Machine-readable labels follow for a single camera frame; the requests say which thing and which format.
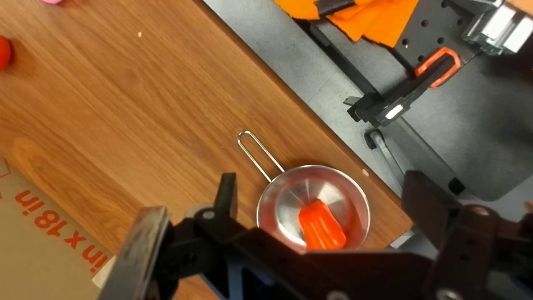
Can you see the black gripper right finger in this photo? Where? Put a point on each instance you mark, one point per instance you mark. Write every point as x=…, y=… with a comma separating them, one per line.
x=460, y=244

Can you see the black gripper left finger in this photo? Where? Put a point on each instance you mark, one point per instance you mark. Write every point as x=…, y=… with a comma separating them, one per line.
x=136, y=255

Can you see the orange toy bell pepper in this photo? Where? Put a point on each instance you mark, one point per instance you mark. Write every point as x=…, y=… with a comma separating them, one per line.
x=322, y=225

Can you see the silver metal pan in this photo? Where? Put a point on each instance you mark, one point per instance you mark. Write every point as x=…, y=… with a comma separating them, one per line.
x=284, y=200

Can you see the brown cardboard panel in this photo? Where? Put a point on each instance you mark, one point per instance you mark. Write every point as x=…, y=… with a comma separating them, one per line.
x=34, y=260

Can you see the bright orange folded cloth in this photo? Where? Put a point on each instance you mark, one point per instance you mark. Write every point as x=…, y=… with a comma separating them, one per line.
x=384, y=22

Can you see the red toy tomato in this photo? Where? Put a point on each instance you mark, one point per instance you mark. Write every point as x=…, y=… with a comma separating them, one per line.
x=4, y=52

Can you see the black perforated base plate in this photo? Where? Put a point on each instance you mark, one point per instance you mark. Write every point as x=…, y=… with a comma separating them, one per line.
x=434, y=27

